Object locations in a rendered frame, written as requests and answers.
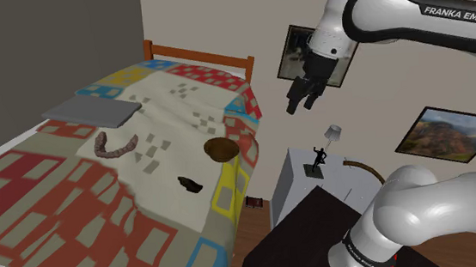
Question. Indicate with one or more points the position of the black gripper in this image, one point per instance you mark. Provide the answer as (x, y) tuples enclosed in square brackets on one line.
[(318, 67)]

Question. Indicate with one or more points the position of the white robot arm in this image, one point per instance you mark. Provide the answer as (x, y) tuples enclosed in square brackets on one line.
[(415, 208)]

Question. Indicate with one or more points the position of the white table lamp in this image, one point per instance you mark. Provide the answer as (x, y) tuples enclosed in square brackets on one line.
[(331, 135)]

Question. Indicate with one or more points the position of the black human figure statue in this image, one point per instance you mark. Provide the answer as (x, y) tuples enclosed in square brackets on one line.
[(318, 161)]

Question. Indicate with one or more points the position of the white bedside cabinet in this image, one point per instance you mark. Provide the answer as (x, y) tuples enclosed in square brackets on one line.
[(309, 187)]

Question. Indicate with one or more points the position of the brown curved wooden band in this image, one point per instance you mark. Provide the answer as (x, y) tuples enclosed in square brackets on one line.
[(366, 168)]

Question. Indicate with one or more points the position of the brown wooden bowl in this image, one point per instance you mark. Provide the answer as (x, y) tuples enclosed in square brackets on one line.
[(221, 149)]

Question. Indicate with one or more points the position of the small dark red box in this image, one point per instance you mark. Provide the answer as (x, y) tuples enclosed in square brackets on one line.
[(253, 202)]

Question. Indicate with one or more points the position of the dark brown lump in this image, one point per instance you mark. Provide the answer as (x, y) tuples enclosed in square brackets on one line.
[(190, 184)]

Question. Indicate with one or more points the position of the grey pillow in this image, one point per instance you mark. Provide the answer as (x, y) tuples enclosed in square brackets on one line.
[(92, 111)]

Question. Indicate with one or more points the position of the bed with patchwork quilt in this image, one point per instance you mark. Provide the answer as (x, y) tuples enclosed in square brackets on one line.
[(112, 192)]

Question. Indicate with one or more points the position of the dark framed wall picture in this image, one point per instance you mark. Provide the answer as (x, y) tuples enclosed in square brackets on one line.
[(295, 53)]

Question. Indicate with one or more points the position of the framed landscape wall picture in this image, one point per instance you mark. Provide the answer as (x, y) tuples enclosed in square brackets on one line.
[(450, 133)]

